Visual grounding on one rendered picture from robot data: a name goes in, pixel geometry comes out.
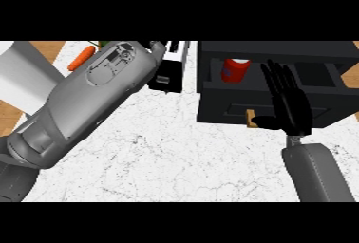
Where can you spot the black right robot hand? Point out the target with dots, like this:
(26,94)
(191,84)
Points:
(292,104)

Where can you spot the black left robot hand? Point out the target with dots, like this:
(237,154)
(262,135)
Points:
(168,77)

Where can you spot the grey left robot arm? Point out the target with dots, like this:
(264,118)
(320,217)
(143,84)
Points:
(79,104)

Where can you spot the red can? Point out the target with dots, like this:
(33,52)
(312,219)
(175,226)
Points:
(234,71)

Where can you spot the dark grey drawer front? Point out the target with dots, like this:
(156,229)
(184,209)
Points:
(219,107)

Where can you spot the dark grey open drawer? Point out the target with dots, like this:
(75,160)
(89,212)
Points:
(276,57)

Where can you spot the green vegetable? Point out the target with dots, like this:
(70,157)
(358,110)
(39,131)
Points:
(104,43)

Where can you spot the orange carrot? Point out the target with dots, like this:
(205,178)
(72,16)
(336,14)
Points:
(82,59)

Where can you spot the pale grey appliance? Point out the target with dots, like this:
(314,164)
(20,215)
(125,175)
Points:
(23,76)

